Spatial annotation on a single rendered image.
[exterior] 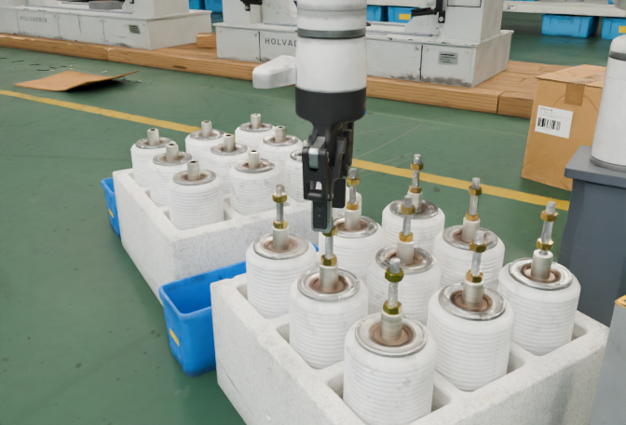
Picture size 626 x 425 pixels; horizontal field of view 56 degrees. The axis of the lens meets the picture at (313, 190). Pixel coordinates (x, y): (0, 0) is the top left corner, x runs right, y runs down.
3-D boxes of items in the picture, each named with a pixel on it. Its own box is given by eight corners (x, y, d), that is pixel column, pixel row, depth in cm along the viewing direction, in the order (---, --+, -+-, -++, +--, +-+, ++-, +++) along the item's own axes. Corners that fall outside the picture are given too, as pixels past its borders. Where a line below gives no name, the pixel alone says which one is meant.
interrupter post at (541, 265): (544, 271, 75) (548, 248, 74) (552, 281, 73) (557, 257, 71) (525, 272, 75) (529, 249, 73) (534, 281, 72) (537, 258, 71)
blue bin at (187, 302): (311, 295, 116) (311, 240, 111) (344, 323, 107) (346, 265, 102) (162, 347, 101) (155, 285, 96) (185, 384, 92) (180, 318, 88)
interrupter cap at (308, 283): (284, 292, 70) (284, 286, 70) (319, 266, 76) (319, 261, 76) (338, 311, 66) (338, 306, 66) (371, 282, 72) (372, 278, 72)
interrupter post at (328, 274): (314, 288, 71) (315, 264, 70) (325, 280, 73) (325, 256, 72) (332, 294, 70) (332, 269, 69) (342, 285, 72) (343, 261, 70)
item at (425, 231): (371, 318, 96) (374, 216, 90) (387, 289, 105) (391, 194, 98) (429, 331, 93) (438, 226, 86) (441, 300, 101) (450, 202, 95)
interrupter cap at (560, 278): (554, 260, 77) (555, 255, 77) (584, 291, 70) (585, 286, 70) (498, 263, 77) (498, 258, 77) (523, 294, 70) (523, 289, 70)
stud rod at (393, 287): (387, 326, 61) (390, 262, 58) (386, 321, 62) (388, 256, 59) (397, 326, 61) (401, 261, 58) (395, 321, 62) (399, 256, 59)
